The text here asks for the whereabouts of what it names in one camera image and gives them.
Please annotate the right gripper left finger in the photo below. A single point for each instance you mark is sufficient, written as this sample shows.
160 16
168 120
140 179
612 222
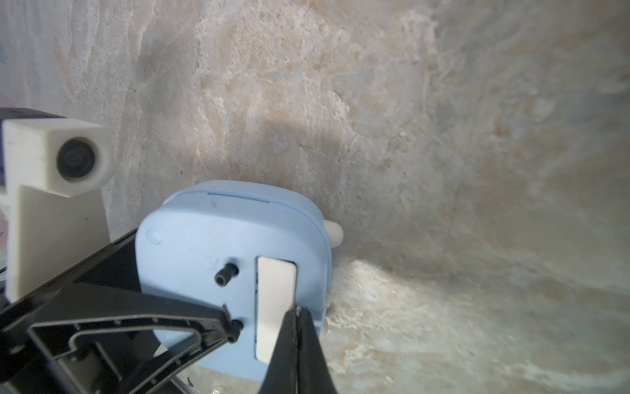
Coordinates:
282 372

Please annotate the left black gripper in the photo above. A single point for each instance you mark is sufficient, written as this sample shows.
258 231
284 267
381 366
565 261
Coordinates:
91 330

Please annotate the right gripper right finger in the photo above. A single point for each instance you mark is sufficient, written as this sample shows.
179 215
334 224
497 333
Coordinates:
313 375

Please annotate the white battery cover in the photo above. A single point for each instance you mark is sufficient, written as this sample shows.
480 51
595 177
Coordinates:
276 296

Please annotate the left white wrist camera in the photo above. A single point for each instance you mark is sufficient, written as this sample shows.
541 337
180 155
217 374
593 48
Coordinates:
53 170

